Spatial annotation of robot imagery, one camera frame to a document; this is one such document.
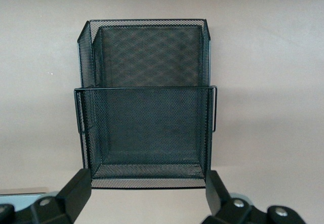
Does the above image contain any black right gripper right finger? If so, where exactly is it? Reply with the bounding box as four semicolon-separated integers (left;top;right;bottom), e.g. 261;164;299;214
202;170;307;224

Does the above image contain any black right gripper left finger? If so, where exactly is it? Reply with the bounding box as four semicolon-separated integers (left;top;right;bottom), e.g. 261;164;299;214
0;168;92;224

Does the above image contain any black mesh two-tier tray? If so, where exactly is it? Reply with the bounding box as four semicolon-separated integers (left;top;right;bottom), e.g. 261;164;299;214
74;18;218;189

